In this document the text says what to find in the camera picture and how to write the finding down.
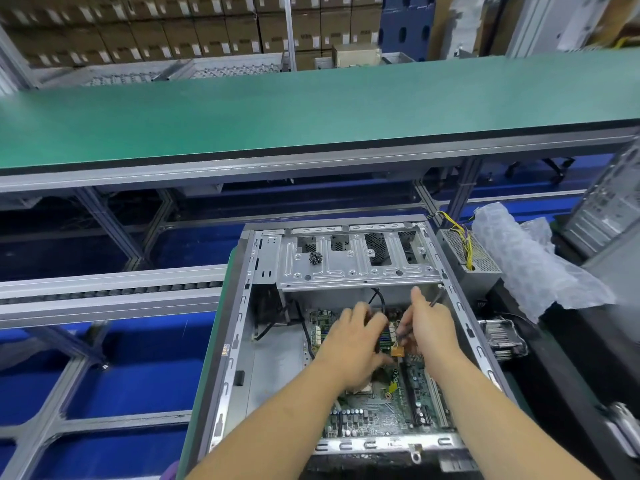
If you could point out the person's left hand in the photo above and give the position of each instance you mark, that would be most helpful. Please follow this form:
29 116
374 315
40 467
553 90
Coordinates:
350 345

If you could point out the person's right hand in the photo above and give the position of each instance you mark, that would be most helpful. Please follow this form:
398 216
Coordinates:
435 330

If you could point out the metal heatsink cooler fan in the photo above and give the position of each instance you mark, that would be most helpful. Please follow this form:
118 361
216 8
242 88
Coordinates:
503 337

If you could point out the green motherboard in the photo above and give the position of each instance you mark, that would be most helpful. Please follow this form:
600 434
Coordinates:
380 415

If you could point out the grey power supply unit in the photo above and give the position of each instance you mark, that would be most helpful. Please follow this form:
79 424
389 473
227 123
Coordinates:
475 260

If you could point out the black and silver computer case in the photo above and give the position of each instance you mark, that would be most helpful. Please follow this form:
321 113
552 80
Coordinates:
340 255

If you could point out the person's left forearm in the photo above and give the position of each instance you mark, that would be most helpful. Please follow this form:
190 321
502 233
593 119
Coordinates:
270 435

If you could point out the person's right forearm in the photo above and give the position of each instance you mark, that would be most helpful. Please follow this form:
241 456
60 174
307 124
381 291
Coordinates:
510 425

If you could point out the dark grey case side panel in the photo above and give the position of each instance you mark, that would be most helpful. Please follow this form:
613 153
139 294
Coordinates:
620 295

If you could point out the grey computer tower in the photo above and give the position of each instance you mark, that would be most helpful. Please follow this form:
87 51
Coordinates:
605 200

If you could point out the white bubble wrap bag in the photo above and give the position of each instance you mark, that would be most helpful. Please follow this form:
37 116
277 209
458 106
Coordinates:
540 260

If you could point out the small purple object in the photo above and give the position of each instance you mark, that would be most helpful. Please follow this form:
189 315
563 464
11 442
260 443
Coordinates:
170 470

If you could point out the green conveyor belt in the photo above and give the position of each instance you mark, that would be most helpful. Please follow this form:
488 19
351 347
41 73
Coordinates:
300 105

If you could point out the stack of cardboard boxes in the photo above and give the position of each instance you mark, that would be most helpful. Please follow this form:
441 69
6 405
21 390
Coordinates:
200 25

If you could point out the aluminium roller conveyor rail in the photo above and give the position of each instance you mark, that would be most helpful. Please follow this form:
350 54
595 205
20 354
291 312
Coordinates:
100 295

